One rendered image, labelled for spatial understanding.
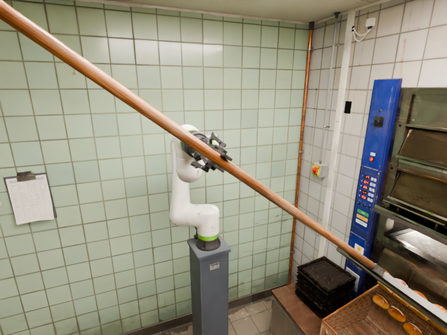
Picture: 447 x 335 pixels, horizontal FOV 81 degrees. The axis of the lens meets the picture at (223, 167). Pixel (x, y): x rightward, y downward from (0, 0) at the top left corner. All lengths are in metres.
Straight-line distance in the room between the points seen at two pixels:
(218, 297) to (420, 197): 1.30
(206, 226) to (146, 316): 1.36
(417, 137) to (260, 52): 1.20
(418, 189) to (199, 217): 1.25
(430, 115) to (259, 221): 1.52
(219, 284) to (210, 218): 0.44
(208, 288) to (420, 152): 1.42
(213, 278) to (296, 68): 1.72
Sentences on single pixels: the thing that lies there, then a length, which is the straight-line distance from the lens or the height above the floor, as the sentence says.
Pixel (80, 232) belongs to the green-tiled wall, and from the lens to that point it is 2.18.
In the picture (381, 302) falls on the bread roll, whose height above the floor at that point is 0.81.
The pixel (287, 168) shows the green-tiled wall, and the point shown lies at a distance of 2.46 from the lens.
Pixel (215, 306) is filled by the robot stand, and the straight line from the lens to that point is 1.83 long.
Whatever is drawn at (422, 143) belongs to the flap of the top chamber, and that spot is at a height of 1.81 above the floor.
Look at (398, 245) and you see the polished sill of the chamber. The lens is 2.00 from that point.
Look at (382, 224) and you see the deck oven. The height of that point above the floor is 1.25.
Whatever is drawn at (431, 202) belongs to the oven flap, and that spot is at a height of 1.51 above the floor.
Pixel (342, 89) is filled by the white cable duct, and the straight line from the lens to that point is 2.12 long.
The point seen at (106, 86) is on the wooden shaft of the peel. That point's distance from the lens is 0.64.
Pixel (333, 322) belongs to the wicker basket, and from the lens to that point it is 2.04.
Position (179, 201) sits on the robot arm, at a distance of 1.51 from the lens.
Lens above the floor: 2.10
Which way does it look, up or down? 17 degrees down
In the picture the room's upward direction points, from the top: straight up
